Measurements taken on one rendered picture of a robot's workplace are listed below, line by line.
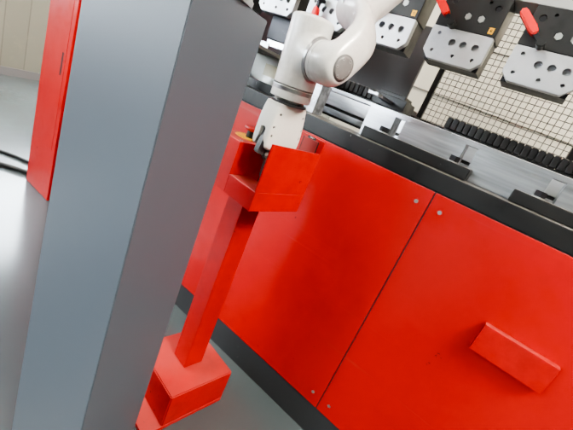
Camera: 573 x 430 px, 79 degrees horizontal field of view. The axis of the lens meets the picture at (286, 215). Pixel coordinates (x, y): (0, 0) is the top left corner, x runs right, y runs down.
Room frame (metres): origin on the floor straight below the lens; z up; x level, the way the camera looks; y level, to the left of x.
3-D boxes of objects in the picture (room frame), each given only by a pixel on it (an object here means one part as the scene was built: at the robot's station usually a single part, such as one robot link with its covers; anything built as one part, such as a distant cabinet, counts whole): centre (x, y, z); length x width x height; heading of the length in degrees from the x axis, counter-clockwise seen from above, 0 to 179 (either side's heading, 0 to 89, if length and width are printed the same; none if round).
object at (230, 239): (0.81, 0.11, 0.39); 0.06 x 0.06 x 0.54; 53
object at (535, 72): (0.94, -0.42, 1.20); 0.15 x 0.09 x 0.17; 61
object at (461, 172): (0.97, -0.25, 0.89); 0.30 x 0.05 x 0.03; 61
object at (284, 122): (0.76, 0.08, 0.85); 0.10 x 0.07 x 0.11; 143
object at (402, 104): (1.27, -0.16, 1.01); 0.26 x 0.12 x 0.05; 151
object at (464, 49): (1.04, -0.25, 1.20); 0.15 x 0.09 x 0.17; 61
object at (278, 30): (1.32, 0.25, 1.07); 0.10 x 0.02 x 0.10; 61
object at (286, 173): (0.81, 0.11, 0.75); 0.20 x 0.16 x 0.18; 53
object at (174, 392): (0.79, 0.13, 0.06); 0.25 x 0.20 x 0.12; 143
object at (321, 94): (1.29, 0.21, 0.92); 0.39 x 0.06 x 0.10; 61
